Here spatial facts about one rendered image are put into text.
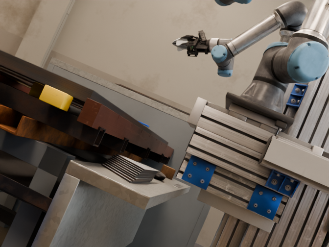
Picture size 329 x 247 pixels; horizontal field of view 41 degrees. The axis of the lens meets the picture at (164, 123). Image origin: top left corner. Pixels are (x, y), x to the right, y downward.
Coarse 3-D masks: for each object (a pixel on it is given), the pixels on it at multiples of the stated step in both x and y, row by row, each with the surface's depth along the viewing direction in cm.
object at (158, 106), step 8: (56, 64) 279; (64, 64) 278; (72, 72) 277; (80, 72) 276; (96, 80) 274; (104, 80) 273; (112, 88) 272; (120, 88) 271; (128, 96) 270; (136, 96) 269; (152, 104) 267; (160, 104) 267; (168, 112) 266; (176, 112) 265; (184, 120) 264
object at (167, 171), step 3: (165, 165) 211; (162, 168) 210; (165, 168) 205; (168, 168) 205; (171, 168) 206; (162, 171) 205; (165, 171) 205; (168, 171) 205; (171, 171) 205; (174, 171) 205; (165, 174) 205; (168, 174) 205; (171, 174) 205; (168, 177) 205; (171, 177) 205
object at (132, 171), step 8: (112, 160) 123; (120, 160) 124; (128, 160) 124; (112, 168) 117; (120, 168) 117; (128, 168) 117; (136, 168) 118; (144, 168) 121; (152, 168) 142; (120, 176) 110; (128, 176) 111; (136, 176) 111; (144, 176) 123; (152, 176) 136
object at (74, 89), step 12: (0, 60) 111; (12, 60) 110; (12, 72) 135; (24, 72) 110; (36, 72) 109; (48, 72) 109; (48, 84) 108; (60, 84) 108; (72, 84) 108; (72, 96) 107; (84, 96) 107; (96, 96) 110; (132, 120) 155
